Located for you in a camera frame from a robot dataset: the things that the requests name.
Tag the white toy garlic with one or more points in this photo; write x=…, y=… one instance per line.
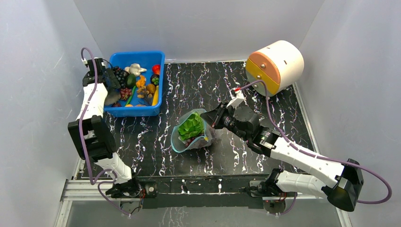
x=135, y=69

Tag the brown longan fruit bunch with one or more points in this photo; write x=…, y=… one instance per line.
x=145, y=94

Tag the dark mangosteen with green top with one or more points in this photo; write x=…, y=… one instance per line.
x=155, y=79

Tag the green toy avocado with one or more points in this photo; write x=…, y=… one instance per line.
x=130, y=81

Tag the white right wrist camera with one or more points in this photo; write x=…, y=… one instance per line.
x=237, y=98

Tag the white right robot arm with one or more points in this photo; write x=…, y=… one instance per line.
x=340, y=184

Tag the green toy bean pod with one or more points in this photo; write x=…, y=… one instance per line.
x=128, y=103

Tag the cylindrical drawer box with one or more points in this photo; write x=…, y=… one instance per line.
x=279, y=65

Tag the clear zip top bag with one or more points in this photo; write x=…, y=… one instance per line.
x=210, y=135

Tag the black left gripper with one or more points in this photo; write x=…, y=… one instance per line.
x=108, y=74

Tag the blue plastic bin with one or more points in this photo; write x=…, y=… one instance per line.
x=146, y=59

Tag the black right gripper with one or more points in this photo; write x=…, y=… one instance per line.
x=219, y=115

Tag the red pink grape bunch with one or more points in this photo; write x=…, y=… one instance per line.
x=125, y=93

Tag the orange toy fruit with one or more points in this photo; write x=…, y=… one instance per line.
x=141, y=81

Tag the black base frame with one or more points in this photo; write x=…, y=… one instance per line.
x=207, y=191

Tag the yellow toy banana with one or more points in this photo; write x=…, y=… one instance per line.
x=155, y=96

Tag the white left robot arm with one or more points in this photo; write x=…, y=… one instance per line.
x=92, y=137

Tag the grey toy fish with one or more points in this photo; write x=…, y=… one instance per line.
x=112, y=98

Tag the green toy lettuce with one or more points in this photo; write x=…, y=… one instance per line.
x=193, y=126

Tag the black toy grape bunch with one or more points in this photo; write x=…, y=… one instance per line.
x=121, y=76

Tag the dark purple grape bunch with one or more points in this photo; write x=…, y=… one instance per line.
x=191, y=140

